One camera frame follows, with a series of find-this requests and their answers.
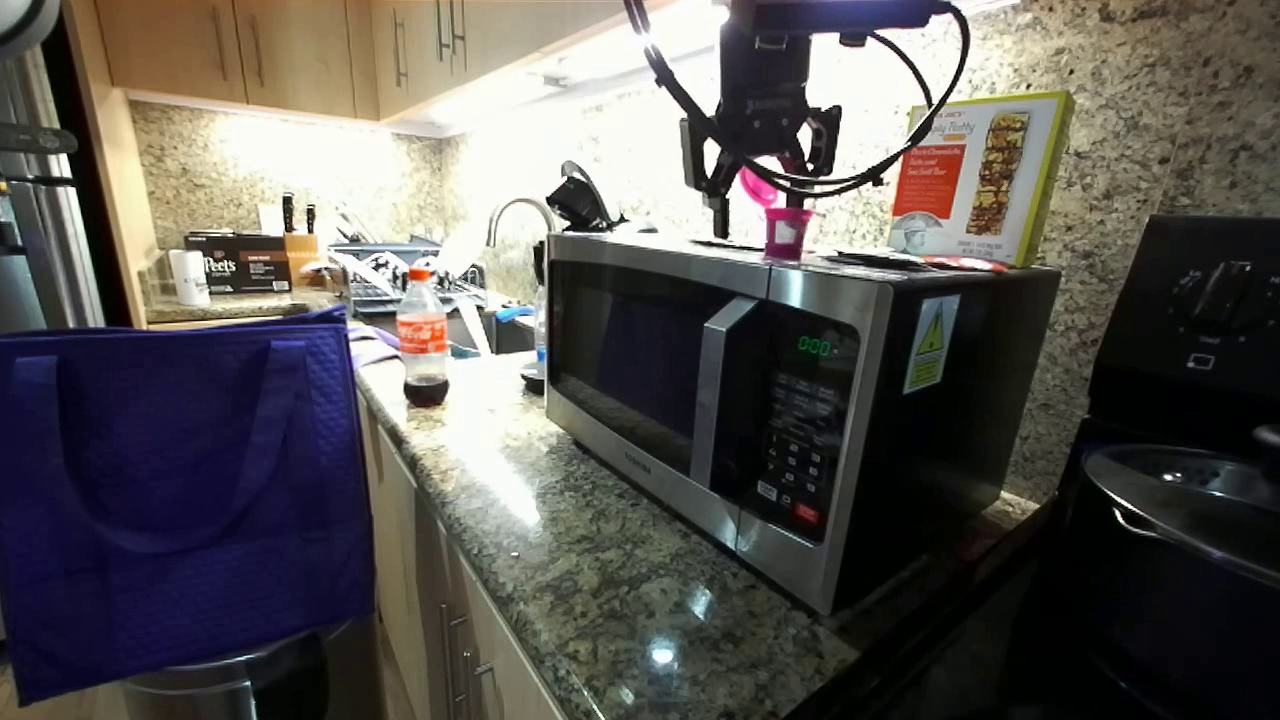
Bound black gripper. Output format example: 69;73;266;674
675;21;846;243

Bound pink jar with lid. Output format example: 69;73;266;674
736;164;820;262

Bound stainless steel microwave oven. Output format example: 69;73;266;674
538;227;1064;623

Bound coca-cola bottle with red cap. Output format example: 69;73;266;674
393;262;457;411

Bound dark box on counter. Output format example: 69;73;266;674
181;227;326;300

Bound blue tote bag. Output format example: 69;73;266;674
0;302;381;708

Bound black coffee maker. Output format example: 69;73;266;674
543;154;629;240

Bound curved metal faucet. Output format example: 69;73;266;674
480;191;560;292

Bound dish rack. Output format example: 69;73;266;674
324;227;457;320

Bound black stove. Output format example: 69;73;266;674
824;211;1280;720

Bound wooden upper cabinets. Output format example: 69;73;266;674
89;0;630;126

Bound wooden cabinets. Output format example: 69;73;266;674
89;0;630;126
351;390;568;720

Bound wooden lower cabinets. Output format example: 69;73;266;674
351;390;568;720

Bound black pot with lid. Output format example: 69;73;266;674
1077;422;1280;720

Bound white cup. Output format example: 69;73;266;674
162;243;217;311

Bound steel refrigerator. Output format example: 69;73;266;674
0;0;110;335

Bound stainless steel trash can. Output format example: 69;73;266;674
116;626;333;720

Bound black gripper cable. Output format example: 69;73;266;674
620;0;976;206

